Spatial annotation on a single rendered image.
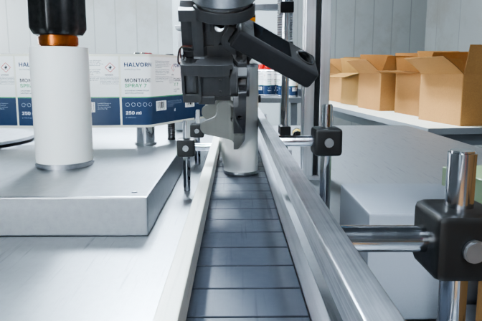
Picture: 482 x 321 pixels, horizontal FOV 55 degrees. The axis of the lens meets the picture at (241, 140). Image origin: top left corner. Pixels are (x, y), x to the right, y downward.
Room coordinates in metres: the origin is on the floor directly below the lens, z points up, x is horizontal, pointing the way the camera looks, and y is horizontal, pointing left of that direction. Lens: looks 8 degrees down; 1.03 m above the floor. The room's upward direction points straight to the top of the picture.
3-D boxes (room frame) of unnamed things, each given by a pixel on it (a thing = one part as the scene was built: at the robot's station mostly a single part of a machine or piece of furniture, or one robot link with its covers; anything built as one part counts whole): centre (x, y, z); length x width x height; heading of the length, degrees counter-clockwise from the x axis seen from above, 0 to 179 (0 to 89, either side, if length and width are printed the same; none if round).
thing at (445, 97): (2.37, -1.13, 0.97); 0.51 x 0.42 x 0.37; 102
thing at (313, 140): (0.50, -0.07, 0.91); 0.07 x 0.03 x 0.17; 91
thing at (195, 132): (1.00, 0.08, 0.89); 0.06 x 0.03 x 0.12; 91
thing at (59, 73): (0.75, 0.29, 1.03); 0.09 x 0.09 x 0.30
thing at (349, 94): (3.64, -0.93, 0.97); 0.46 x 0.44 x 0.37; 12
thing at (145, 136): (0.96, 0.20, 0.97); 0.05 x 0.05 x 0.19
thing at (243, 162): (0.68, 0.00, 0.98); 0.05 x 0.05 x 0.20
